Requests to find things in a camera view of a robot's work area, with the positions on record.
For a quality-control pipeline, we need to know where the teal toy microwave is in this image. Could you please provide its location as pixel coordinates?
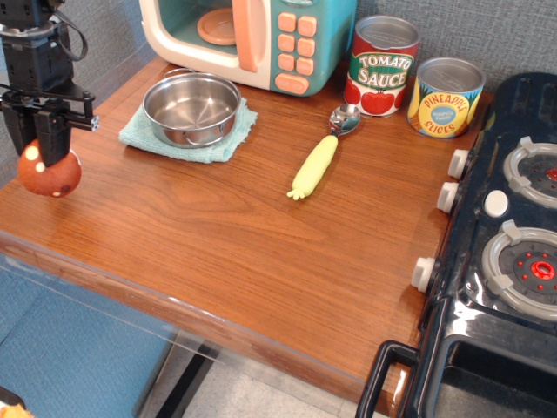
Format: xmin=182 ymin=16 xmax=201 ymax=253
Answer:
xmin=139 ymin=1 xmax=357 ymax=97

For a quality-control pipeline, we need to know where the pineapple slices can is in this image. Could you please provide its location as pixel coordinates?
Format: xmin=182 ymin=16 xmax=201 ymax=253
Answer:
xmin=407 ymin=57 xmax=486 ymax=138

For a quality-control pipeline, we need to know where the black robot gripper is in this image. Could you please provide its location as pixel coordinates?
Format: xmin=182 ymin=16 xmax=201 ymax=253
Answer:
xmin=1 ymin=25 xmax=99 ymax=167

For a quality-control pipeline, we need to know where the stainless steel pot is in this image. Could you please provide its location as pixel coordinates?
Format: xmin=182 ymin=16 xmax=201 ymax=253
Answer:
xmin=142 ymin=69 xmax=242 ymax=149

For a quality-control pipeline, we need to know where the black toy stove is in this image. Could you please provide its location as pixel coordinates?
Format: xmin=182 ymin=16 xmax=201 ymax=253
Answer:
xmin=357 ymin=72 xmax=556 ymax=417

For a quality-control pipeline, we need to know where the tomato sauce can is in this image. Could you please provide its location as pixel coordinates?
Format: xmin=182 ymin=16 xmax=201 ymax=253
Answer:
xmin=344 ymin=15 xmax=420 ymax=117

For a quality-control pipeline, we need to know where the light blue cloth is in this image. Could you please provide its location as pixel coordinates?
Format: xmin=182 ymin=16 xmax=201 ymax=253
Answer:
xmin=118 ymin=98 xmax=258 ymax=164

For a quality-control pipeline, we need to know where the orange object at corner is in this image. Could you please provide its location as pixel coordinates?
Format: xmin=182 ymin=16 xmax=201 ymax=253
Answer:
xmin=0 ymin=387 xmax=34 ymax=418

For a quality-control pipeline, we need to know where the white stove knob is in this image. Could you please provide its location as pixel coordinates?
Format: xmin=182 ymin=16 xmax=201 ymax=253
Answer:
xmin=436 ymin=182 xmax=459 ymax=213
xmin=447 ymin=149 xmax=469 ymax=179
xmin=411 ymin=257 xmax=436 ymax=293

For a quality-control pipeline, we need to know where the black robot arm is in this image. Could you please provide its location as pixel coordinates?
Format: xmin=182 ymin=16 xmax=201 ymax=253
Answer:
xmin=1 ymin=0 xmax=98 ymax=167

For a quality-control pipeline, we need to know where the white stove knob rear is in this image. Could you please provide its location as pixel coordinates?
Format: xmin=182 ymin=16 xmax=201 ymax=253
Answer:
xmin=447 ymin=149 xmax=469 ymax=179

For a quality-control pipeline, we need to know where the white stove knob middle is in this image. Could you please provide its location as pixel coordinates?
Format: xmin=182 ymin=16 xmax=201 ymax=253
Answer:
xmin=436 ymin=182 xmax=459 ymax=213

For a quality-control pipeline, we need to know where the black table leg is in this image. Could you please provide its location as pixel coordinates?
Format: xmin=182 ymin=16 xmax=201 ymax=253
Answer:
xmin=156 ymin=344 xmax=214 ymax=418

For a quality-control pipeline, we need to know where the spoon with yellow-green handle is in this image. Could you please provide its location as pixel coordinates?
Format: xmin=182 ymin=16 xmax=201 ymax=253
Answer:
xmin=286 ymin=104 xmax=360 ymax=201

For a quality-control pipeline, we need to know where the white stove knob front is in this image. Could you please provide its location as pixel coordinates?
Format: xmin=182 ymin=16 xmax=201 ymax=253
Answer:
xmin=411 ymin=257 xmax=436 ymax=293

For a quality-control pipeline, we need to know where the brown plush toy mushroom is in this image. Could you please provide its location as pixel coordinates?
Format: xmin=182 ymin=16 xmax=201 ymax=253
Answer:
xmin=17 ymin=139 xmax=82 ymax=199

